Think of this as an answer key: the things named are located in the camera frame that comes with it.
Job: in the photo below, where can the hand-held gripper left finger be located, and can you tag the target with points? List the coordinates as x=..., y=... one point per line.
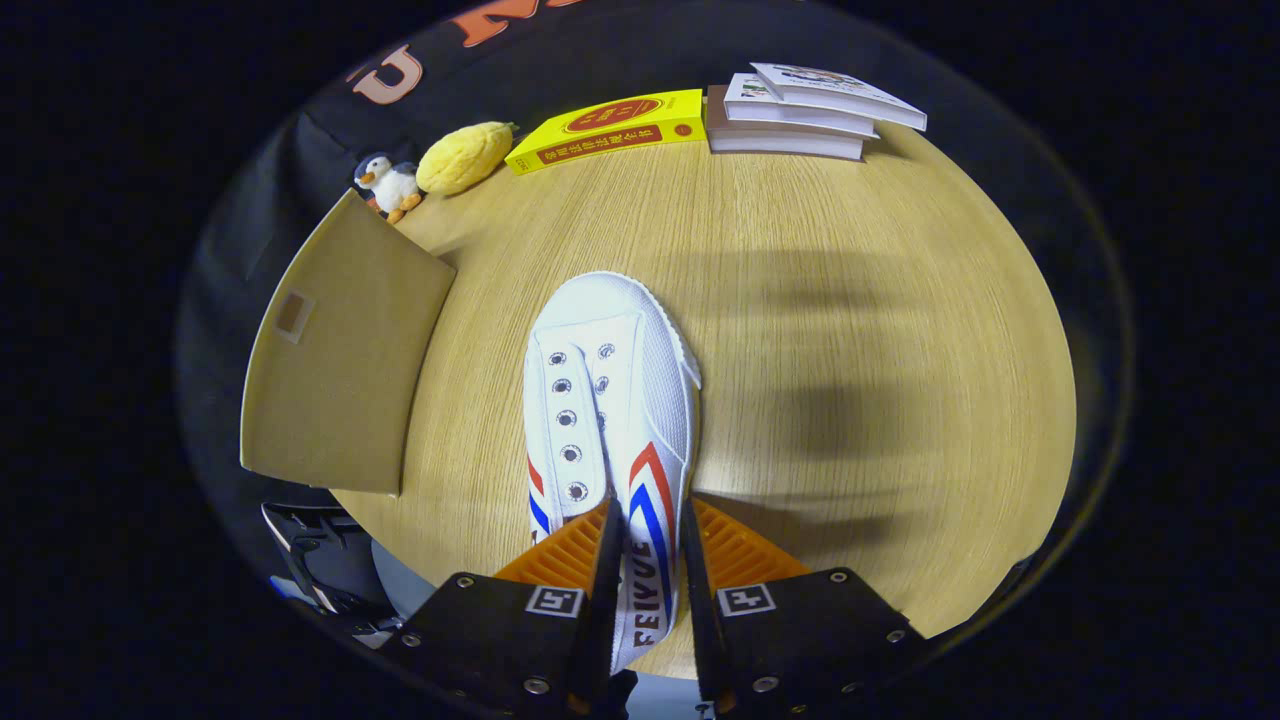
x=605, y=600

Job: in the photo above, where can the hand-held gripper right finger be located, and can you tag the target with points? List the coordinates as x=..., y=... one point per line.
x=700, y=600

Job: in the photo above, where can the white shoe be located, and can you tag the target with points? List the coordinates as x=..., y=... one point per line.
x=640, y=380

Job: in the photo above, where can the beige storage box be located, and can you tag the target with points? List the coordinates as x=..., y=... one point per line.
x=340, y=370

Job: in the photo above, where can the dark object with white edges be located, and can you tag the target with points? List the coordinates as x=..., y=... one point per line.
x=330, y=570

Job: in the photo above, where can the yellow plush ball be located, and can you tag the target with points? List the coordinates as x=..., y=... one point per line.
x=460, y=158

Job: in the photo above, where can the penguin plush toy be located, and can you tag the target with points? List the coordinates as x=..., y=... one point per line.
x=392, y=185

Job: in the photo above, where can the yellow book with red circle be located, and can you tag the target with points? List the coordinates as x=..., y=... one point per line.
x=610, y=120

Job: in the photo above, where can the white illustrated book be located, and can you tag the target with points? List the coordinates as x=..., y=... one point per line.
x=765, y=105
x=830, y=90

